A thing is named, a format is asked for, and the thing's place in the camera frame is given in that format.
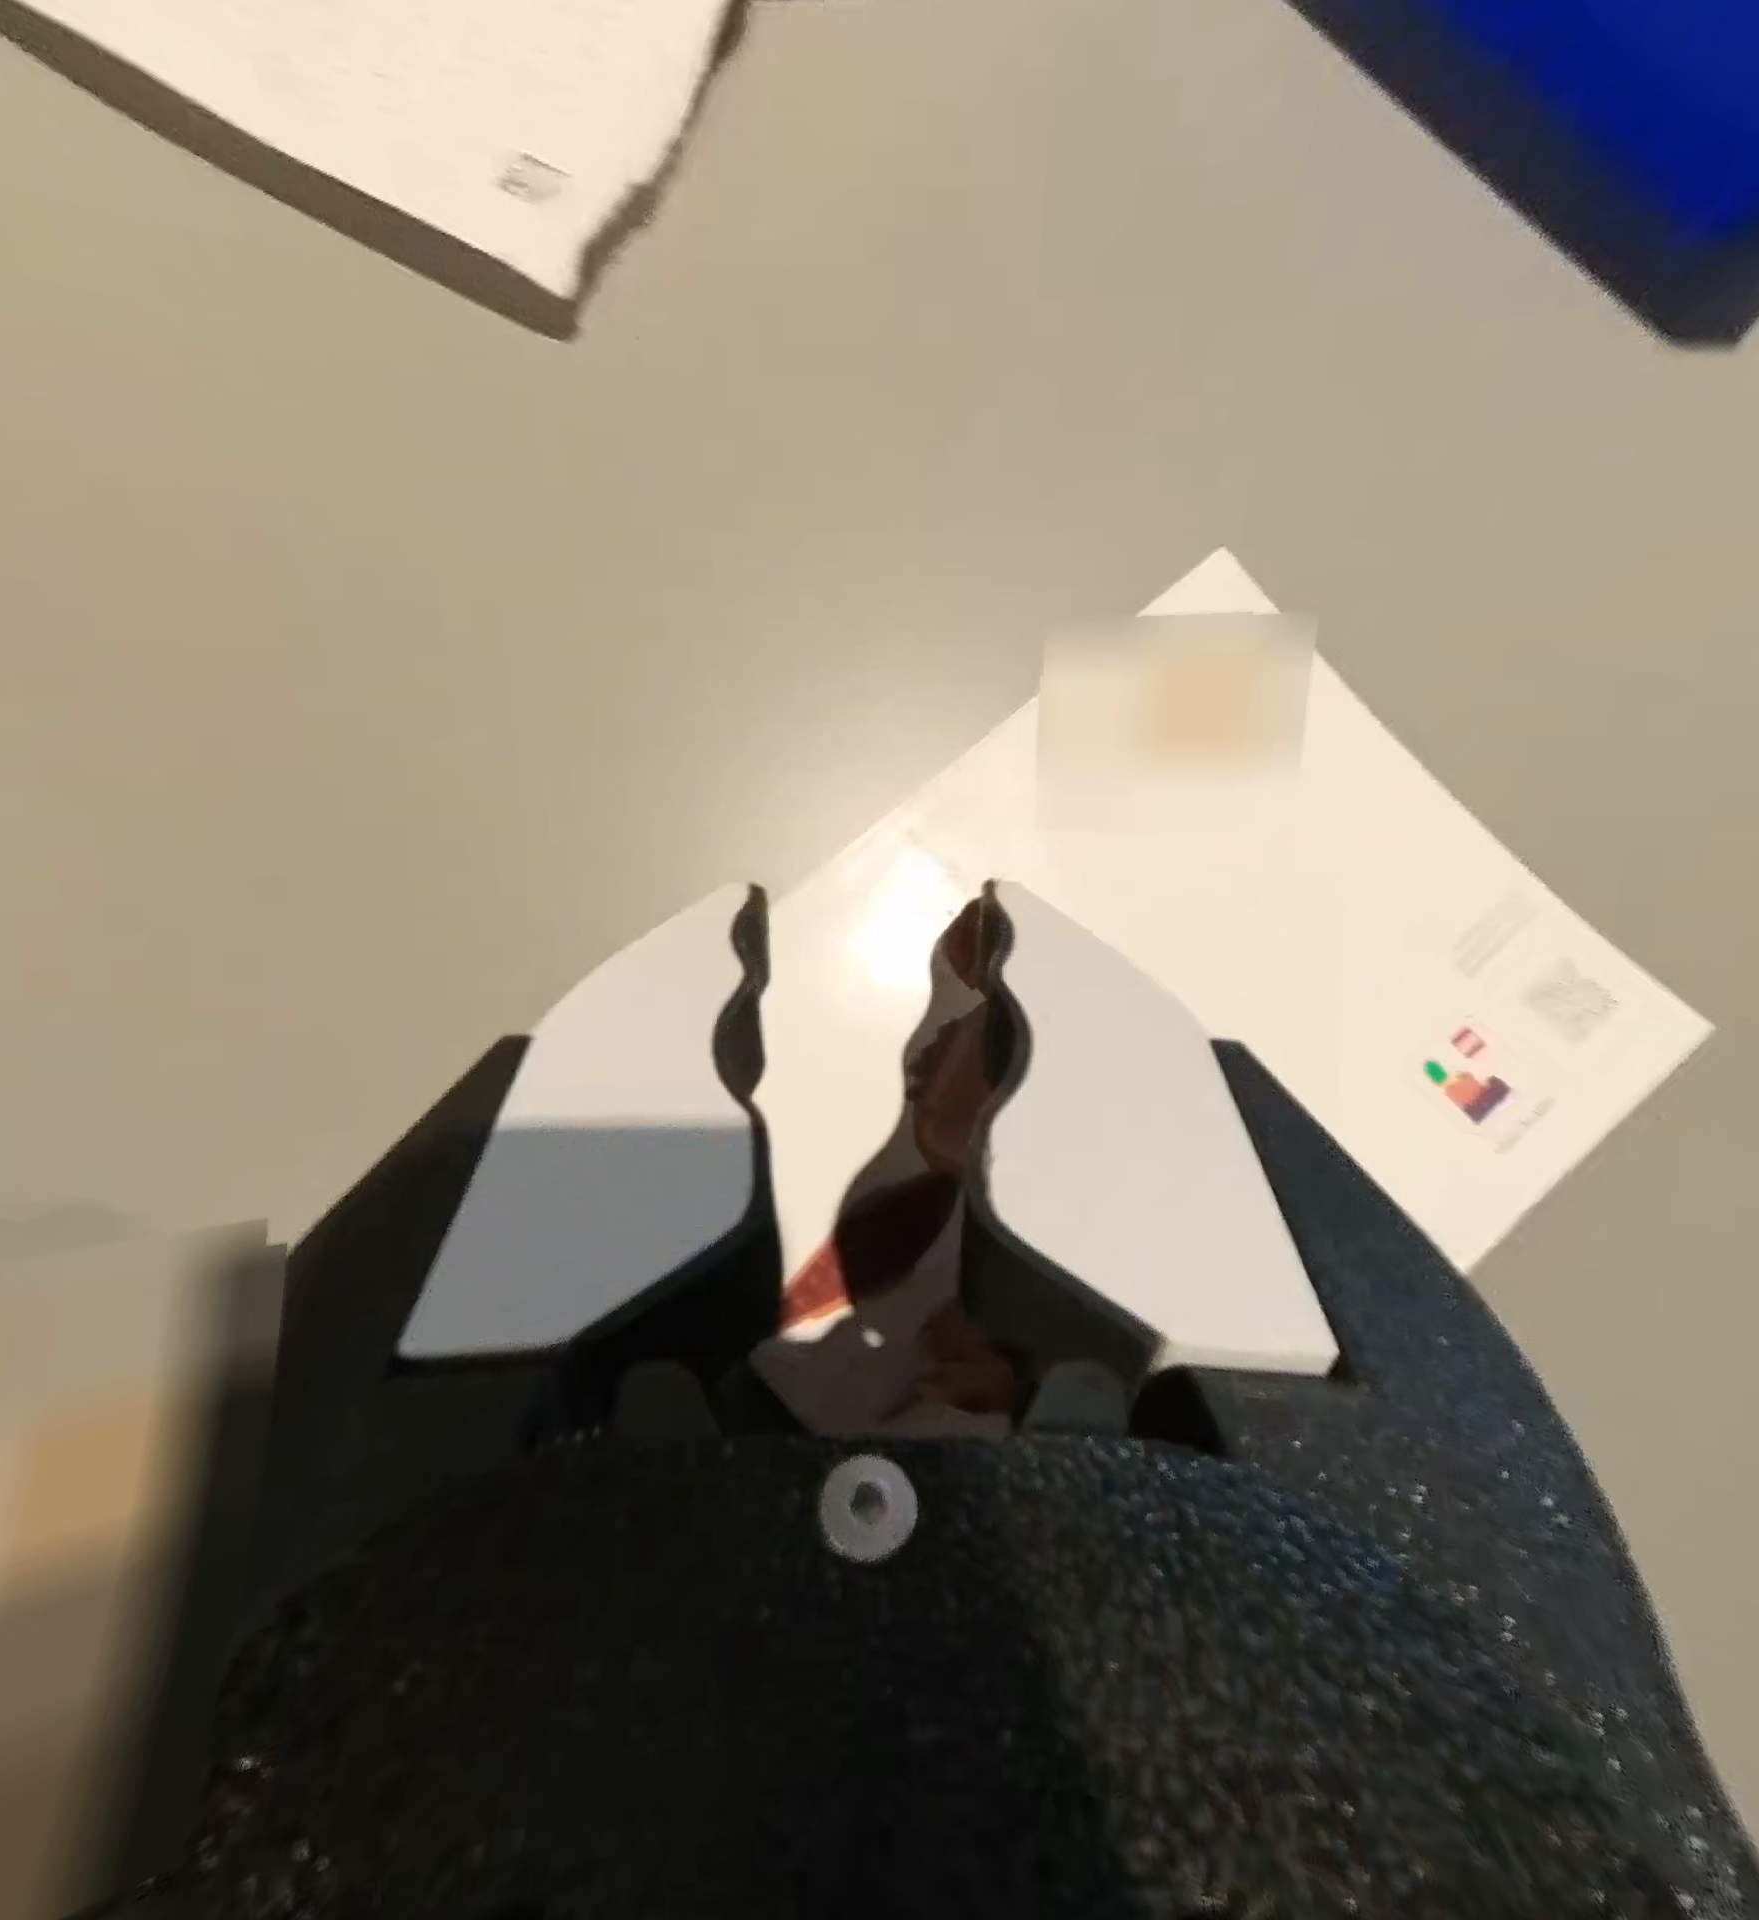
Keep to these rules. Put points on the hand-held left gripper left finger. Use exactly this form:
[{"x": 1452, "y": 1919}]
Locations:
[{"x": 590, "y": 1185}]

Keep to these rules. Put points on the grey desk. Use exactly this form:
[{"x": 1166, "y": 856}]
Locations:
[{"x": 370, "y": 671}]

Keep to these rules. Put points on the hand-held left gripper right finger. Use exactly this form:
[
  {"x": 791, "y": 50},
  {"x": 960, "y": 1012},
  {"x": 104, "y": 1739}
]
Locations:
[{"x": 1133, "y": 1138}]

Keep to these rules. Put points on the torn white paper bag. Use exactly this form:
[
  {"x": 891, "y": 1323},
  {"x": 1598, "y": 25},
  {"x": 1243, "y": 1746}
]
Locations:
[{"x": 370, "y": 108}]

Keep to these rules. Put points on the blue plastic bin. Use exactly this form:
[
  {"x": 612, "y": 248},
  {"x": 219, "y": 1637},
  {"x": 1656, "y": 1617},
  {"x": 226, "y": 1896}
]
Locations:
[{"x": 1615, "y": 118}]

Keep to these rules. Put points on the toy brick instruction booklet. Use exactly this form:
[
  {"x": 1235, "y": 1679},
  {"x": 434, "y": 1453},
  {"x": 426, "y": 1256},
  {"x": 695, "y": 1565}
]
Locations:
[{"x": 1347, "y": 929}]

